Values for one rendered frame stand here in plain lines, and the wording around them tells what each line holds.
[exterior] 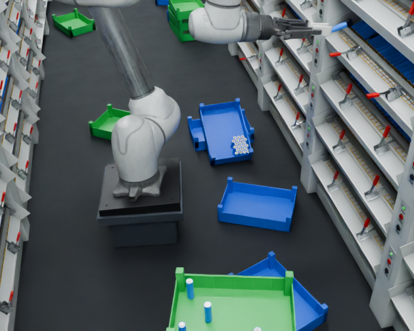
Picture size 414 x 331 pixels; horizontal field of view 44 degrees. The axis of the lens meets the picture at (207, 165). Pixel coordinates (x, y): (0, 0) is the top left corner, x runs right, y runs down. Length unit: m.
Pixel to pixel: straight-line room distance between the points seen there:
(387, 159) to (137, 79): 0.94
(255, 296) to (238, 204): 0.89
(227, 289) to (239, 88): 1.82
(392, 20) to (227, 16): 0.46
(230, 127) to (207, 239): 0.68
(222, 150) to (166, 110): 0.55
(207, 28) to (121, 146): 0.57
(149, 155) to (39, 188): 0.75
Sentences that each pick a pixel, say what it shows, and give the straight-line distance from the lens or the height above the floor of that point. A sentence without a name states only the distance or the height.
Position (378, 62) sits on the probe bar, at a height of 0.77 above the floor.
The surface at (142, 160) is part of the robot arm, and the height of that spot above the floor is 0.38.
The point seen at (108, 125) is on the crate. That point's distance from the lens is 2.79.
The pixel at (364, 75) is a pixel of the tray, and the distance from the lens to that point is 1.66.
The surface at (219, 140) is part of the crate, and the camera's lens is 2.49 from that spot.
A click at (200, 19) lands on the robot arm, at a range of 1.53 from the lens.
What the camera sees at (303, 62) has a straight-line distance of 2.13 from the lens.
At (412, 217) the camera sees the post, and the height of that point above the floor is 0.51.
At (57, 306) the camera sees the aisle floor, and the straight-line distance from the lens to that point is 1.97.
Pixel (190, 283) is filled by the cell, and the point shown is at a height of 0.47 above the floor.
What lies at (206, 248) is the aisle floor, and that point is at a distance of 2.04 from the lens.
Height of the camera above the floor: 1.50
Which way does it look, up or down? 38 degrees down
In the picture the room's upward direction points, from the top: 3 degrees counter-clockwise
